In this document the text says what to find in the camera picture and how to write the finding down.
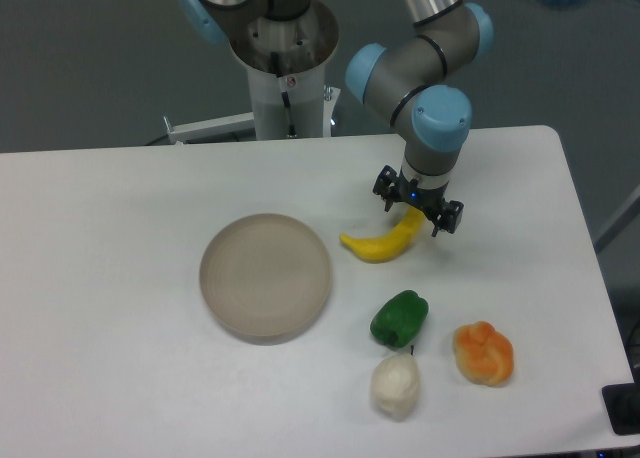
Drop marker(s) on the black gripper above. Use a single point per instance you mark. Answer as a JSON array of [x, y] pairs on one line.
[[423, 192]]

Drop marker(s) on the green bell pepper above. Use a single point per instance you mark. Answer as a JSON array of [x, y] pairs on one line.
[[399, 320]]

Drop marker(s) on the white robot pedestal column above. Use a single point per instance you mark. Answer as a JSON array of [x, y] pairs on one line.
[[285, 62]]

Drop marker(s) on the beige round plate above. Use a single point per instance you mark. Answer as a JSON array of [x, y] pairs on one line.
[[266, 277]]

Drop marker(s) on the white pear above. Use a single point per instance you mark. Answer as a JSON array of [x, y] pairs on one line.
[[395, 385]]

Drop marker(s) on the black device at table edge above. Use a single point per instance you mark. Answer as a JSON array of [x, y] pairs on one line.
[[622, 406]]

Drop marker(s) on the grey metal leg right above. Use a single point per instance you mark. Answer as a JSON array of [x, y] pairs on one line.
[[618, 221]]

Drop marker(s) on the yellow banana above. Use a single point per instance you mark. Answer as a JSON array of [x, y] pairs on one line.
[[390, 245]]

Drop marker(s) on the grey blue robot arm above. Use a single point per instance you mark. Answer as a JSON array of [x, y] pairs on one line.
[[404, 86]]

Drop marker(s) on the orange knotted bread roll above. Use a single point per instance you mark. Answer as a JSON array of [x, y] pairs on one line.
[[482, 354]]

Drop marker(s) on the white metal bracket left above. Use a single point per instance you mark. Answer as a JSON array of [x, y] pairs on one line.
[[215, 130]]

